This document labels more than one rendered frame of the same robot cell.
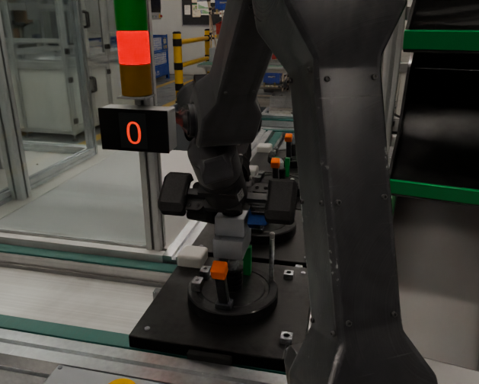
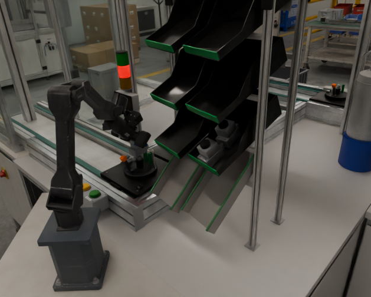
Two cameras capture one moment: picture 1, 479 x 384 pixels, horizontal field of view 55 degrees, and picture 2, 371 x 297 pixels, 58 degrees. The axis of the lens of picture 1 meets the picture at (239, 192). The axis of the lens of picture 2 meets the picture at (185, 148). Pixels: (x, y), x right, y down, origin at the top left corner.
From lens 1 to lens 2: 0.88 m
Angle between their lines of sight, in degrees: 30
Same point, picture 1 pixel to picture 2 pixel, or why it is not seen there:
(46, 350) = (79, 171)
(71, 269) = (111, 148)
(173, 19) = not seen: outside the picture
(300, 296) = not seen: hidden behind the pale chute
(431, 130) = (190, 124)
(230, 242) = (132, 149)
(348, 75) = (61, 121)
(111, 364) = (90, 179)
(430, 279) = (182, 179)
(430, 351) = (170, 203)
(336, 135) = (58, 132)
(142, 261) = not seen: hidden behind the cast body
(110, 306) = (112, 164)
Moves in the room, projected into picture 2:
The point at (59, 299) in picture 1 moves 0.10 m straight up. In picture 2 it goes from (100, 157) to (97, 139)
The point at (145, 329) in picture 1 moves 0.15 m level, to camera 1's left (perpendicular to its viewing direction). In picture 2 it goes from (105, 172) to (79, 164)
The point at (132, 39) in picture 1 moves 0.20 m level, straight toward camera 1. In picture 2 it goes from (120, 69) to (94, 83)
